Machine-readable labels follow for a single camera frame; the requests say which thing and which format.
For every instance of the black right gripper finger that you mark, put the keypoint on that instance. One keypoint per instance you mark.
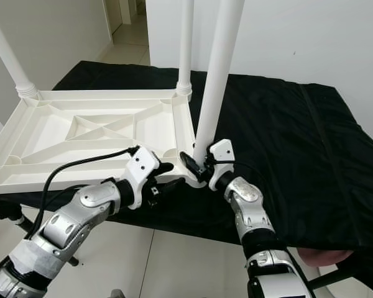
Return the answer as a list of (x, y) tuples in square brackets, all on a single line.
[(190, 167)]

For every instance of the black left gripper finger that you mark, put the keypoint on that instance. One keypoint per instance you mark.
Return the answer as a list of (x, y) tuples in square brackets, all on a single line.
[(165, 167), (169, 187)]

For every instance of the white plastic table top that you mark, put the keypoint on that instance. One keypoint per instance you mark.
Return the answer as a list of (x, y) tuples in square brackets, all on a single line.
[(68, 133)]

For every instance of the white plastic table leg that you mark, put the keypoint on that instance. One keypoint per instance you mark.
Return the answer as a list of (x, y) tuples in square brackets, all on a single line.
[(12, 56), (221, 62), (185, 43)]

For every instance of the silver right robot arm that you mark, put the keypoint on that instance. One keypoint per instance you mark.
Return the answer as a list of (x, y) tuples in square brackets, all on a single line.
[(248, 208)]

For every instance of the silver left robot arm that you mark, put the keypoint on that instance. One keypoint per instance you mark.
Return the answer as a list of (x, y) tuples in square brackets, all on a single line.
[(74, 223)]

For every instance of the black cloth table cover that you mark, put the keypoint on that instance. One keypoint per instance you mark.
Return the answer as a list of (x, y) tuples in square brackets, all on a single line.
[(304, 155)]

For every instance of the grey left robot foot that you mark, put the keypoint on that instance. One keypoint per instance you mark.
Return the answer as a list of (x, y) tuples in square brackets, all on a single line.
[(115, 294)]

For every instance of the black metal table leg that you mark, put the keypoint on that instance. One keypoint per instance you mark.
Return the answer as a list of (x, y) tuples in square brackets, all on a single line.
[(329, 278), (25, 225)]

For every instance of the pink cushion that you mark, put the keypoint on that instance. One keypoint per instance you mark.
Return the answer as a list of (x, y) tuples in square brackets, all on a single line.
[(326, 256)]

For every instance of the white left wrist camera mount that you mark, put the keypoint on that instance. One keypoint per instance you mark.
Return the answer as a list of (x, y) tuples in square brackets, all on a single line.
[(142, 162)]

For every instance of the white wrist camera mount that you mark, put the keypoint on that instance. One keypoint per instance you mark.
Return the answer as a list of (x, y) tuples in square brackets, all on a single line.
[(142, 162), (221, 151)]

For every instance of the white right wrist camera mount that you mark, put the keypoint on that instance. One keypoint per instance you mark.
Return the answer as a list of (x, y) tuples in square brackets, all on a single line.
[(221, 151)]

